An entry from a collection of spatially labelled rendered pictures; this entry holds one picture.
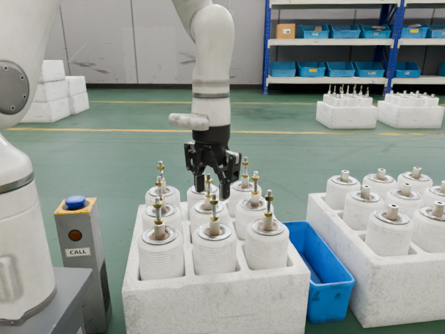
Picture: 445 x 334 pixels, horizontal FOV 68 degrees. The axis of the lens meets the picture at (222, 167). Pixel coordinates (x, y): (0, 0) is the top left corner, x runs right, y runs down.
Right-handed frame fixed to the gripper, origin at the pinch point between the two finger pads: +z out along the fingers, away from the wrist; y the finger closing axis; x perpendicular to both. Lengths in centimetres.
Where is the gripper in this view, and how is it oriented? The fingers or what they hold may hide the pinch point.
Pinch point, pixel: (211, 189)
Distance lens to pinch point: 69.0
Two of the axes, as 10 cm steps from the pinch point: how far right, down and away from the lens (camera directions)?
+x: -6.6, 2.4, -7.1
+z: 0.0, 9.5, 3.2
